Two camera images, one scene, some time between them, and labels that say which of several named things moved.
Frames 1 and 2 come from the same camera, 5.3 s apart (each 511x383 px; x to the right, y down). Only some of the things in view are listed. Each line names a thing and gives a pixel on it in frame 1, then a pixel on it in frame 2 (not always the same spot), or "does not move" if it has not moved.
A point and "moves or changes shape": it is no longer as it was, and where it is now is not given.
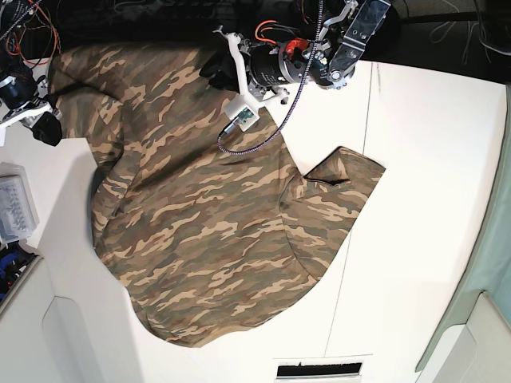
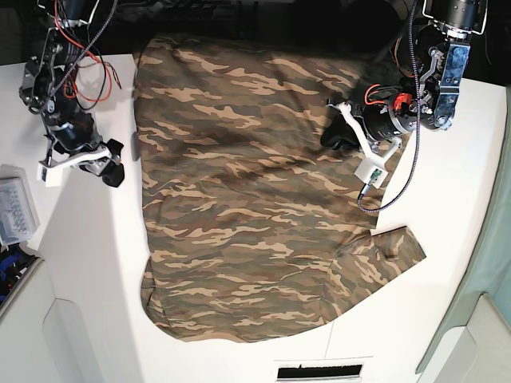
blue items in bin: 13,261 does not move
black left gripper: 18,88 -> 76,133
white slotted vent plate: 319,368 does not move
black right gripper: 264,68 -> 378,124
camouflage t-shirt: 207,230 moves or changes shape
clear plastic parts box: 18,214 does not move
